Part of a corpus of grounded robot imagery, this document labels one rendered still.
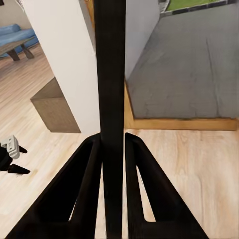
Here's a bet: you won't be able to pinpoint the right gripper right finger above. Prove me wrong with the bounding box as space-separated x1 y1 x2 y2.
125 132 209 239

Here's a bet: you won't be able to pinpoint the poster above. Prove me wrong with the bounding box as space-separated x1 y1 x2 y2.
92 0 126 239

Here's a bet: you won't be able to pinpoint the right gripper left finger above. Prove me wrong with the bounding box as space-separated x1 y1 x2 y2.
5 132 102 239

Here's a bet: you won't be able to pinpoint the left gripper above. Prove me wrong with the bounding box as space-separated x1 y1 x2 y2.
0 144 30 174

